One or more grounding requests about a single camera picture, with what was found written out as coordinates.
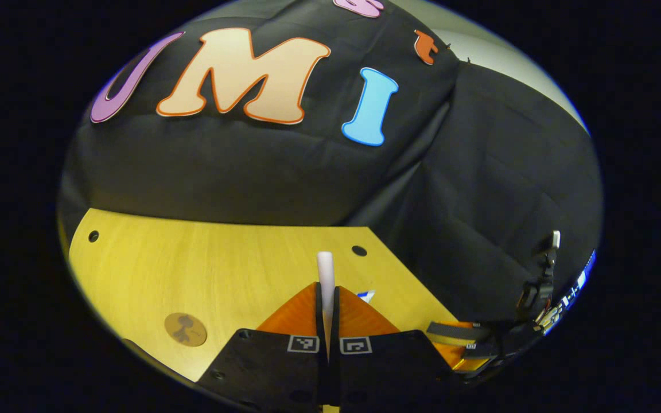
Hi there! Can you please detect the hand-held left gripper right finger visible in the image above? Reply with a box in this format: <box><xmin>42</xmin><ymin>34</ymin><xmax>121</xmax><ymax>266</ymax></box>
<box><xmin>329</xmin><ymin>285</ymin><xmax>457</xmax><ymax>413</ymax></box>

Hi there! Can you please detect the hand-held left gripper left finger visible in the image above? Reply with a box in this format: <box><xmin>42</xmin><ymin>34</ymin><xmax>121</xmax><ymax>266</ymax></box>
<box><xmin>196</xmin><ymin>282</ymin><xmax>329</xmax><ymax>413</ymax></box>

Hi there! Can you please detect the white toothbrush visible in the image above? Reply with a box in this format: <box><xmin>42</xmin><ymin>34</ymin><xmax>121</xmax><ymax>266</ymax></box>
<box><xmin>316</xmin><ymin>251</ymin><xmax>337</xmax><ymax>362</ymax></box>

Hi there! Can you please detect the round brown coaster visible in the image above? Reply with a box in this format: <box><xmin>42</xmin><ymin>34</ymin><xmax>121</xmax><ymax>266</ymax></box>
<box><xmin>164</xmin><ymin>312</ymin><xmax>208</xmax><ymax>347</ymax></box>

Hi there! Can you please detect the black backdrop cloth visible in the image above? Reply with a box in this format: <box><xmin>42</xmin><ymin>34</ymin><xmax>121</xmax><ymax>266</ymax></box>
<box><xmin>58</xmin><ymin>0</ymin><xmax>604</xmax><ymax>345</ymax></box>

